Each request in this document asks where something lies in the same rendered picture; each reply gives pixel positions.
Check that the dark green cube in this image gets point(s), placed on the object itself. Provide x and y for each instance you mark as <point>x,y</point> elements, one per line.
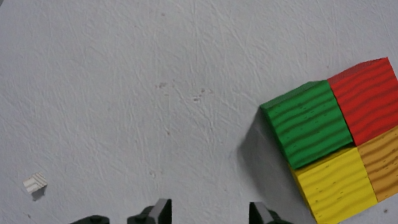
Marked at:
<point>307,123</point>

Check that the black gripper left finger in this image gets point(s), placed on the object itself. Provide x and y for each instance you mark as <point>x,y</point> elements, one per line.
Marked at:
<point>161,213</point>

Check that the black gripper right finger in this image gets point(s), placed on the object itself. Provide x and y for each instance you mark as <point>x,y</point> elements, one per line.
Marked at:
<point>258,214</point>

